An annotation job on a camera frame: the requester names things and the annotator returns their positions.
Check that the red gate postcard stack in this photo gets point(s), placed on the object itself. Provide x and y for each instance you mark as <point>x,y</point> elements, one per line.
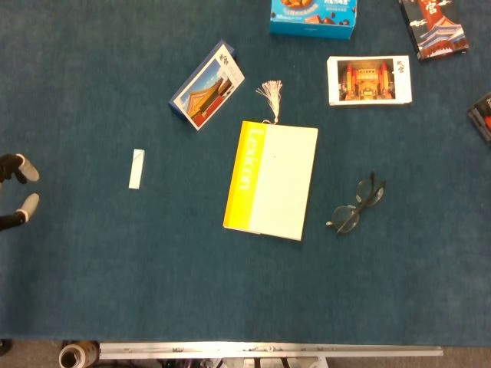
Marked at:
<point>368,80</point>

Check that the dark blue card box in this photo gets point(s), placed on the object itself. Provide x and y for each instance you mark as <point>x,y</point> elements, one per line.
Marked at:
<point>173,108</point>

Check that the small white eraser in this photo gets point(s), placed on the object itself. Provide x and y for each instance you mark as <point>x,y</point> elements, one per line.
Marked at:
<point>136,170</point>

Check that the yellow and white notebook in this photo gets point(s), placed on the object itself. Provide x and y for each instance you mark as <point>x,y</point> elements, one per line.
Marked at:
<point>276,180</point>

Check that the blue cookie box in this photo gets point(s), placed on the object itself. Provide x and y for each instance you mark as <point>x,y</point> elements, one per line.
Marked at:
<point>310,23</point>

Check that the aluminium table edge rail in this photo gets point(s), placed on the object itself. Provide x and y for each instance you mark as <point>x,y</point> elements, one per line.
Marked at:
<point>268,349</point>

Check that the left black grey-tipped robot hand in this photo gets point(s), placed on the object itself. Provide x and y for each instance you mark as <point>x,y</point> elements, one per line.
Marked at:
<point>28,172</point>

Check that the white bookmark tassel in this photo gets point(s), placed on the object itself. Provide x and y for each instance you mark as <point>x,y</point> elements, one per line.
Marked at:
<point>273,96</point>

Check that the dark palace print box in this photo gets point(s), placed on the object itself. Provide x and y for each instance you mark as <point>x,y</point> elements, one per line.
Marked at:
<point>437,30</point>

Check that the palace roof postcard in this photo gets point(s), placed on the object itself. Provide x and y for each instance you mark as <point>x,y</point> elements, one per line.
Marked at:
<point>209,92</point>

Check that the brown tape roll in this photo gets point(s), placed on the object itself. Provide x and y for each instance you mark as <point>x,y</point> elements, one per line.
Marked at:
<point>71,358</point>

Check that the black-framed eyeglasses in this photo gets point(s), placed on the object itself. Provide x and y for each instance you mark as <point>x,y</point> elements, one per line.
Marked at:
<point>345,219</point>

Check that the blue felt table cloth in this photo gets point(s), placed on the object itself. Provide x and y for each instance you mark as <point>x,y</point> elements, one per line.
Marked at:
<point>115,268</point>

